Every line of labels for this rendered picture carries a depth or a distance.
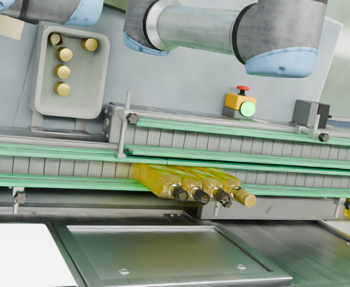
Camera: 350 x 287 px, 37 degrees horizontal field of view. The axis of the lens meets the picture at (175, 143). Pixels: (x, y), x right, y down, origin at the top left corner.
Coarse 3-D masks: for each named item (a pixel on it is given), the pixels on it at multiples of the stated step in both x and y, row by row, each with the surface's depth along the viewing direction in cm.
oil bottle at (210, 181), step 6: (186, 168) 139; (192, 168) 139; (198, 168) 140; (198, 174) 133; (204, 174) 134; (210, 174) 135; (204, 180) 129; (210, 180) 129; (216, 180) 130; (204, 186) 129; (210, 186) 128; (216, 186) 129; (222, 186) 130; (210, 192) 128; (210, 198) 129
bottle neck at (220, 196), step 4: (216, 188) 128; (212, 192) 128; (216, 192) 126; (220, 192) 125; (224, 192) 125; (212, 196) 128; (216, 196) 126; (220, 196) 124; (224, 196) 127; (228, 196) 125; (220, 200) 124; (224, 200) 126; (228, 200) 125; (224, 204) 125
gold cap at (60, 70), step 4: (60, 64) 137; (56, 68) 135; (60, 68) 134; (64, 68) 134; (68, 68) 135; (56, 72) 134; (60, 72) 134; (64, 72) 134; (68, 72) 135; (60, 76) 134; (64, 76) 135; (68, 76) 135
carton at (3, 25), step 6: (0, 18) 96; (6, 18) 97; (12, 18) 97; (0, 24) 96; (6, 24) 97; (12, 24) 97; (18, 24) 98; (0, 30) 97; (6, 30) 97; (12, 30) 97; (18, 30) 98; (12, 36) 98; (18, 36) 98
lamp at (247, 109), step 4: (244, 104) 156; (248, 104) 156; (252, 104) 156; (240, 108) 157; (244, 108) 156; (248, 108) 156; (252, 108) 156; (240, 112) 158; (244, 112) 156; (248, 112) 156; (252, 112) 157
